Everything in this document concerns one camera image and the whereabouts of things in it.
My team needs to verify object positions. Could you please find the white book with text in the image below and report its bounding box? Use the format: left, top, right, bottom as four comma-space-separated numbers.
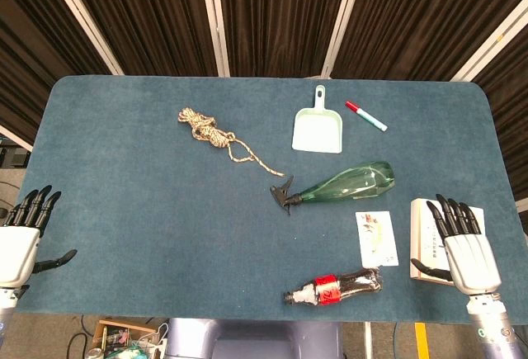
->
409, 198, 484, 281

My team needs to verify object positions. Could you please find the green spray bottle black nozzle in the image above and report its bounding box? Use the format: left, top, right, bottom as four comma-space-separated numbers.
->
270, 160, 396, 216

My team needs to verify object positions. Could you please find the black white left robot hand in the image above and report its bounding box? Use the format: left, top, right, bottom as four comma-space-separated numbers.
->
0, 184, 78, 290

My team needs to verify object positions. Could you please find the blue carpet table mat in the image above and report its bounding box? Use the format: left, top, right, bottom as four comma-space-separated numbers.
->
12, 75, 526, 327

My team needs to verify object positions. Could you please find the cola bottle red label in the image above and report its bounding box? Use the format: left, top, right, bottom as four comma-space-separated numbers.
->
283, 267, 384, 307

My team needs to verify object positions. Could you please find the white marker pen red cap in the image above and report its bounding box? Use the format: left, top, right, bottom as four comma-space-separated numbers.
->
345, 100, 389, 132

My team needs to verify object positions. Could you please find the cardboard box of clutter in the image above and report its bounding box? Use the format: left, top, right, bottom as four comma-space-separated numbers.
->
91, 319, 167, 359

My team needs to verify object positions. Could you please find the yellow floor tape strip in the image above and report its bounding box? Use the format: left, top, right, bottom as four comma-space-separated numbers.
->
414, 322, 431, 359

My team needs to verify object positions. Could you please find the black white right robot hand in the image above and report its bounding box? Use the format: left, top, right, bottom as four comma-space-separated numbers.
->
410, 193, 503, 296

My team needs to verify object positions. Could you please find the white partition frame post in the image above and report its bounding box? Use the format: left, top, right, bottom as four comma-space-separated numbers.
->
319, 0, 368, 80
40, 0, 125, 77
0, 124, 34, 153
197, 0, 231, 78
449, 15, 528, 83

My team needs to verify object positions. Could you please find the grey-blue robot torso base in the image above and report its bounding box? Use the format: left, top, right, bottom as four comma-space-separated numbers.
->
164, 317, 344, 359

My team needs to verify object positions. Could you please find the mint green plastic dustpan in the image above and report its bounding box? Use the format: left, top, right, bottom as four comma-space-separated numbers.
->
291, 84, 344, 154

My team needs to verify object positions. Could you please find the beige braided rope bundle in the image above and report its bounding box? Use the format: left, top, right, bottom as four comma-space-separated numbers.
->
177, 106, 286, 177

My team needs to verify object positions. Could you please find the white printed paper card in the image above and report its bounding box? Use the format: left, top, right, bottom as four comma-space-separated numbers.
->
355, 210, 400, 268

